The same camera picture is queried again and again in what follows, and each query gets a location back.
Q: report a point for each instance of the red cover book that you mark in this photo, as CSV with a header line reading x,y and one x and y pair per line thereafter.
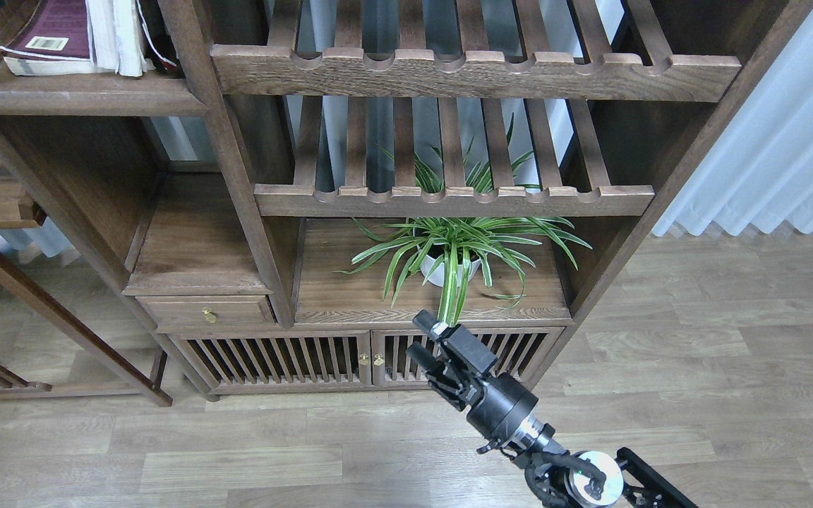
x,y
142,40

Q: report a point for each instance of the green spider plant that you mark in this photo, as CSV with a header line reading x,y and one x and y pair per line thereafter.
x,y
450,252

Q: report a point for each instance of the white lavender book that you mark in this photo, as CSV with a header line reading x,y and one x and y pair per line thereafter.
x,y
102,32

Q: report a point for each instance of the dark wooden bookshelf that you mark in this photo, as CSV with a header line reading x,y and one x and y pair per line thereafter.
x,y
232,184

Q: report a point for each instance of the white pleated curtain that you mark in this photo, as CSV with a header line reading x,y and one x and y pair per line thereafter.
x,y
759,175

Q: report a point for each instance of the white plant pot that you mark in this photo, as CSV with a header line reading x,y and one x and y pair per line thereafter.
x,y
434,267

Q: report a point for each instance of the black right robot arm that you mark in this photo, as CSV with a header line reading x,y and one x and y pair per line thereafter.
x,y
560,478

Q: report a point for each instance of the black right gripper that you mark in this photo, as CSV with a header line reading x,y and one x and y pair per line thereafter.
x,y
501,407

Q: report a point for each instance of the maroon book white characters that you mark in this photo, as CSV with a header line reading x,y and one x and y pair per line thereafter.
x,y
54,42

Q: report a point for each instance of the wooden side rack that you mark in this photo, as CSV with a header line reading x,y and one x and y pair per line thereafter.
x,y
45,350

